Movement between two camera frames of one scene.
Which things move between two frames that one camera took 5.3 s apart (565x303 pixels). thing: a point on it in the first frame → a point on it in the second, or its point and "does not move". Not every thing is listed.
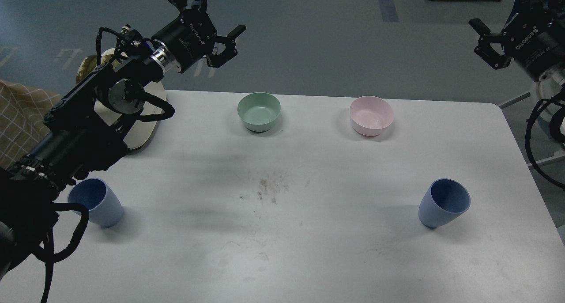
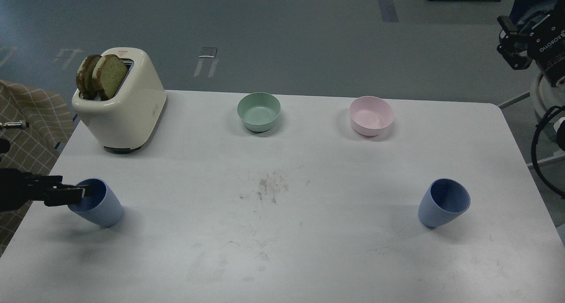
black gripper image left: [190, 36] → [17, 187]
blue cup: [445, 200] does not move
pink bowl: [369, 115] does not move
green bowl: [259, 111] does not move
